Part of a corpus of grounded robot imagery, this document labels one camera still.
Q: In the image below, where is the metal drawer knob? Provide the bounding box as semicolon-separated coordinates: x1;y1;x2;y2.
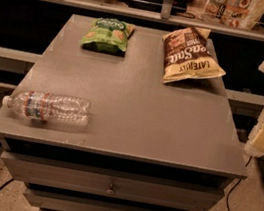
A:
105;184;116;196

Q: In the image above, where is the grey drawer cabinet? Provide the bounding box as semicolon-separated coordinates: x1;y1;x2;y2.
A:
0;15;246;211

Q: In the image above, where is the clear plastic water bottle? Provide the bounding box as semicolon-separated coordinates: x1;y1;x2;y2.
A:
2;90;91;126

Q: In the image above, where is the green rice chip bag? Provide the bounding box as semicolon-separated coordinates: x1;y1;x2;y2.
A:
80;18;135;55

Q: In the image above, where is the black cable right floor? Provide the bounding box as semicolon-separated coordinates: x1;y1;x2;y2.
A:
223;152;254;211

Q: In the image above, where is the brown sea salt chip bag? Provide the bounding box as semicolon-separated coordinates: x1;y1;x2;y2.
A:
162;27;226;83

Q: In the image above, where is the printed snack bag background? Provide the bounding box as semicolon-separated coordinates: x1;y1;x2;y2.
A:
199;0;264;30

